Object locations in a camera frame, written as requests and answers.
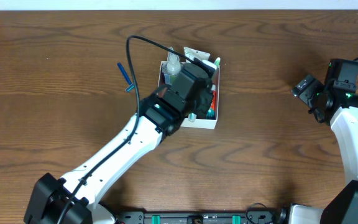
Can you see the blue disposable razor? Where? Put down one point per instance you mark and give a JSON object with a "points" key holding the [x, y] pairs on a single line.
{"points": [[126, 77]]}

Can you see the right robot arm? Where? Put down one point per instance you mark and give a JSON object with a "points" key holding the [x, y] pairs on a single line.
{"points": [[334, 102]]}

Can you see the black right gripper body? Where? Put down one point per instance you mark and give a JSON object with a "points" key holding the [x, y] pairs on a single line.
{"points": [[304, 87]]}

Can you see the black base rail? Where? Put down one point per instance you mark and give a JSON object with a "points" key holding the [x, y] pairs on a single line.
{"points": [[250, 216]]}

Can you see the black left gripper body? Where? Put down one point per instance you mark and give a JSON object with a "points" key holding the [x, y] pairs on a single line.
{"points": [[206, 101]]}

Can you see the teal toothpaste tube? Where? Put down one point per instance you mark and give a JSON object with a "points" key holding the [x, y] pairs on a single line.
{"points": [[212, 108]]}

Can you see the white box with brown interior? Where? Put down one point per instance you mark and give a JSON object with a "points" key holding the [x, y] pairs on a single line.
{"points": [[206, 123]]}

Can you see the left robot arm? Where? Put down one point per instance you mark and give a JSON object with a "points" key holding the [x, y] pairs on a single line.
{"points": [[75, 197]]}

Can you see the clear soap pump bottle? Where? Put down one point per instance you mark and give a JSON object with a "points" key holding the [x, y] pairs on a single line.
{"points": [[171, 68]]}

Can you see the white lotion tube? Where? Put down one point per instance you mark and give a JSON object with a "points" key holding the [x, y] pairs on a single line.
{"points": [[193, 54]]}

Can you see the green toothbrush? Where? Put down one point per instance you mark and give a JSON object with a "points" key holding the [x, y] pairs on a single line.
{"points": [[192, 117]]}

